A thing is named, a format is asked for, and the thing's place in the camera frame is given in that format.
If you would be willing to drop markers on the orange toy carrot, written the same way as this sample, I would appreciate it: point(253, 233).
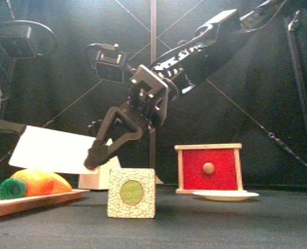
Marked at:
point(40, 183)

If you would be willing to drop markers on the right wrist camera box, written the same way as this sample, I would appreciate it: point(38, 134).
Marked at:
point(112, 69)

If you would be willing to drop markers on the vertical metal frame pole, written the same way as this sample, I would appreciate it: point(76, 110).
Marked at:
point(154, 29)

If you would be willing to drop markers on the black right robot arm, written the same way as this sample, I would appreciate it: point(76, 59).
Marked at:
point(217, 45)

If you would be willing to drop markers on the small white plate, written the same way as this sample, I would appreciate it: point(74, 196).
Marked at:
point(226, 195)

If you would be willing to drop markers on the green patterned block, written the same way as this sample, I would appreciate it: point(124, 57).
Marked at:
point(132, 193)

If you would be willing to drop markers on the black slanted frame strut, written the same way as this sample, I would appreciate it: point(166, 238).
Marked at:
point(299, 81)

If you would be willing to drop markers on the pink rectangular tray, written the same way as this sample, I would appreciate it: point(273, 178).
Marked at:
point(26, 202)

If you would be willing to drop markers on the white paper sheet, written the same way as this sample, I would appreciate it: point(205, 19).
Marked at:
point(210, 168)

